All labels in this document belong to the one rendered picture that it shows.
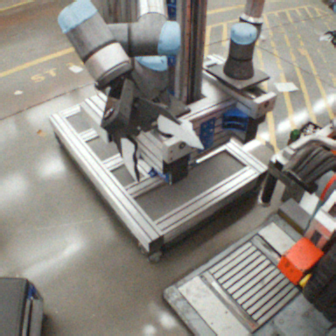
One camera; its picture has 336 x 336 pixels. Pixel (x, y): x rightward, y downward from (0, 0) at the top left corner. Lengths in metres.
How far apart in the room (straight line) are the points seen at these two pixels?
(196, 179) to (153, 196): 0.27
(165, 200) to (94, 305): 0.66
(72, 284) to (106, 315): 0.25
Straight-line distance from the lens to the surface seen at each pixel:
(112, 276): 1.81
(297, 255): 0.88
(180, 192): 1.85
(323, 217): 0.86
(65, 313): 1.77
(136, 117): 0.60
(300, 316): 1.56
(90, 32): 0.62
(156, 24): 0.73
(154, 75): 1.24
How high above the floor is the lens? 1.60
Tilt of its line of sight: 45 degrees down
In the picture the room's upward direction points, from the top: straight up
